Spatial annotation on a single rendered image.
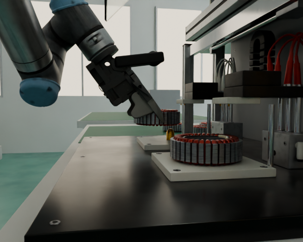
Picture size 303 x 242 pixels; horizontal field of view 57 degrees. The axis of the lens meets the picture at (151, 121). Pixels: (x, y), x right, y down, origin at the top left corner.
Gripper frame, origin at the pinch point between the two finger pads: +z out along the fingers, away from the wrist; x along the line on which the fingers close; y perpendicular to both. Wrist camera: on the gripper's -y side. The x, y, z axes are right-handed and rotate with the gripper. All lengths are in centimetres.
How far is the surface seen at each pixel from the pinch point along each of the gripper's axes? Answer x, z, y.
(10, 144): -449, -45, 180
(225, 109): 0.5, 8.1, -14.8
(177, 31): -447, -40, -180
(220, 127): 2.1, 10.4, -10.6
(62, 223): 42.4, -4.5, 17.5
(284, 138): 27.1, 10.0, -10.8
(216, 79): -1.9, 1.1, -18.0
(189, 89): 1.2, -1.6, -9.9
